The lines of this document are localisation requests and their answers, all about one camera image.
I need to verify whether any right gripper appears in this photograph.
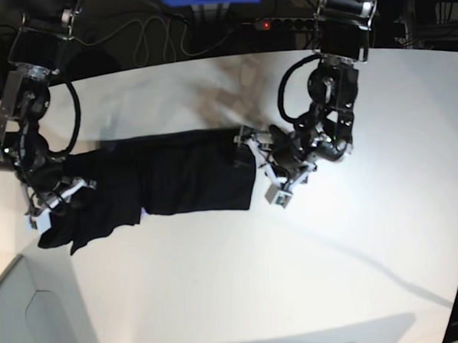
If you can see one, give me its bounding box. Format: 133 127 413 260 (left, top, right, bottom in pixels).
21 177 97 216

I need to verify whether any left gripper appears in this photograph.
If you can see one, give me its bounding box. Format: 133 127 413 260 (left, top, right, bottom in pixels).
233 124 317 193

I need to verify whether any black T-shirt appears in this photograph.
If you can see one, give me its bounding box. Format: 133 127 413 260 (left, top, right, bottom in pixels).
38 128 256 254

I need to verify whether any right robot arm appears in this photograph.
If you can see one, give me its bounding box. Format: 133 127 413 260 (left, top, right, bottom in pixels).
0 0 95 218

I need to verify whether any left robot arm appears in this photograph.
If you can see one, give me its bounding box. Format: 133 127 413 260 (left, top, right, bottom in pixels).
234 0 378 206

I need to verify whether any black power strip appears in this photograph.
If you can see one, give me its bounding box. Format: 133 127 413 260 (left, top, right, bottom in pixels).
254 17 315 32

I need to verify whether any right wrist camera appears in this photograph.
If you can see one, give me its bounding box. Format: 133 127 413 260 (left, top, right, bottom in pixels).
23 211 52 236

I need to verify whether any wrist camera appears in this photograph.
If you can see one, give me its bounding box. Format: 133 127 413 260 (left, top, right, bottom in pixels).
265 184 293 209
23 211 52 236

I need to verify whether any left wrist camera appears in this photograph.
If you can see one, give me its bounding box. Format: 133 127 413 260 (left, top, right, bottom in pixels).
265 184 293 209

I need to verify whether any grey cable on floor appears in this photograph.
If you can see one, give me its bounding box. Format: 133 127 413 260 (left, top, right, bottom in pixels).
82 9 232 68

